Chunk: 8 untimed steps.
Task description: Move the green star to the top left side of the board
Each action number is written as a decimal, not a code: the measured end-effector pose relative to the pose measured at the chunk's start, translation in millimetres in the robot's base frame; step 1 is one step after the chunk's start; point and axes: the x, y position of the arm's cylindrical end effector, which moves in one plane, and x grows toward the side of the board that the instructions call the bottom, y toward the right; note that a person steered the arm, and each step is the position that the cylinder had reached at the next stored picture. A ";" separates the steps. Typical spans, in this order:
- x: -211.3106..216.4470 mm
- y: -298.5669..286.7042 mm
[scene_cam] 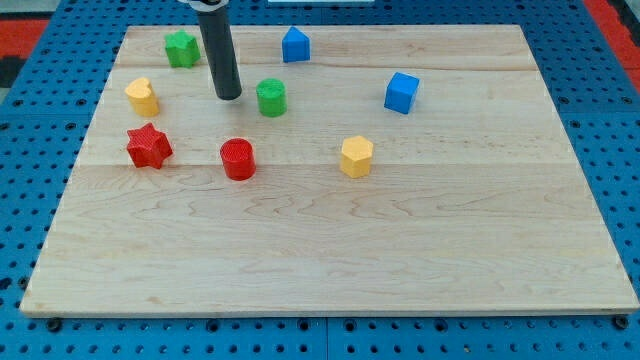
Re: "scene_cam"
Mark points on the white rod mount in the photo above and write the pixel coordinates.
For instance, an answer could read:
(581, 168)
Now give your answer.
(205, 4)

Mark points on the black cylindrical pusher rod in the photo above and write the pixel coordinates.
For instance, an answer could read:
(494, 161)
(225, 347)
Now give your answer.
(217, 38)

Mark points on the green star block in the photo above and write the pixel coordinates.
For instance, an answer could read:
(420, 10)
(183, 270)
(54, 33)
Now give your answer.
(181, 49)

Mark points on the red star block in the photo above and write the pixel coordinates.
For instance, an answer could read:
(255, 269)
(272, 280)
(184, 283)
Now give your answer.
(148, 147)

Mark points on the light wooden board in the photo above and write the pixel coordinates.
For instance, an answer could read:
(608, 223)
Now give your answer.
(475, 204)

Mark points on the blue pentagon house block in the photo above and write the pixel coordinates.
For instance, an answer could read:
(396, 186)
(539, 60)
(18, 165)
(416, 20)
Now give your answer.
(296, 46)

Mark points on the green cylinder block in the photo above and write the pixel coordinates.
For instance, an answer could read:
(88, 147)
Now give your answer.
(271, 95)

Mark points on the yellow heart block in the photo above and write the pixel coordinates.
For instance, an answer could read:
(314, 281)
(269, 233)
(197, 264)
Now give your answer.
(142, 98)

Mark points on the red cylinder block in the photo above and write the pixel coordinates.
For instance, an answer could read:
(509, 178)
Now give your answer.
(238, 159)

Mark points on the yellow hexagon block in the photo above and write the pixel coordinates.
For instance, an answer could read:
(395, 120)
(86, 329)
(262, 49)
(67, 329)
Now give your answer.
(356, 156)

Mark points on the blue cube block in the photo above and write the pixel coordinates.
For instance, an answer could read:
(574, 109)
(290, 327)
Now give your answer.
(401, 93)

